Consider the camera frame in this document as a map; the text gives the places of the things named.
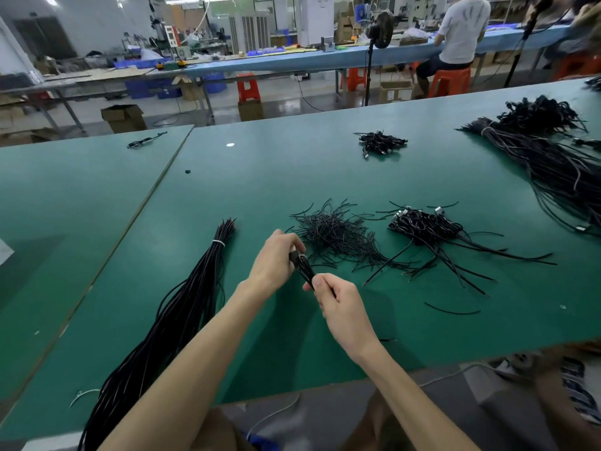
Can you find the person's left hand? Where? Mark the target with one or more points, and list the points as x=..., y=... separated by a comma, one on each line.
x=272, y=263

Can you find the person's right hand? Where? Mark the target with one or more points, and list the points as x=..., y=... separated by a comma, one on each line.
x=340, y=314

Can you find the person's right forearm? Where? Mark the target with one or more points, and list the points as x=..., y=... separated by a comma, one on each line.
x=408, y=404

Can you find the person's left forearm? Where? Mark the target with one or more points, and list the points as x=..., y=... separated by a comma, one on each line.
x=174, y=380

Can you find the person's right leg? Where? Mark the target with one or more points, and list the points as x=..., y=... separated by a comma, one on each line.
x=571, y=399

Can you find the blue plastic item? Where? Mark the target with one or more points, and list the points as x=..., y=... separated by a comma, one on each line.
x=263, y=442

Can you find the small cardboard box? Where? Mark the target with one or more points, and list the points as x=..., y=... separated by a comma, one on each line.
x=251, y=110

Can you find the red plastic stool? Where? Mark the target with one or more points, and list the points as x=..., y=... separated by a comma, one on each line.
x=248, y=88

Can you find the orange plastic stool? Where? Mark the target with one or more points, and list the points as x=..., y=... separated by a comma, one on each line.
x=355, y=79
x=578, y=65
x=450, y=82

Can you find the open cardboard box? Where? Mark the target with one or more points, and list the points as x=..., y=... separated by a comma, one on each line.
x=123, y=119

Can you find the long blue workbench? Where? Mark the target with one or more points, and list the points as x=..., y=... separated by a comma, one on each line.
x=319, y=59

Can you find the black fan on stand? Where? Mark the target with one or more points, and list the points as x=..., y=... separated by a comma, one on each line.
x=380, y=31

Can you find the large white box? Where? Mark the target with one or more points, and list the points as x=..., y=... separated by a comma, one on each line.
x=5, y=252

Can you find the black tripod stand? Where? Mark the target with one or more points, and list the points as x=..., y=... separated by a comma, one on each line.
x=526, y=40

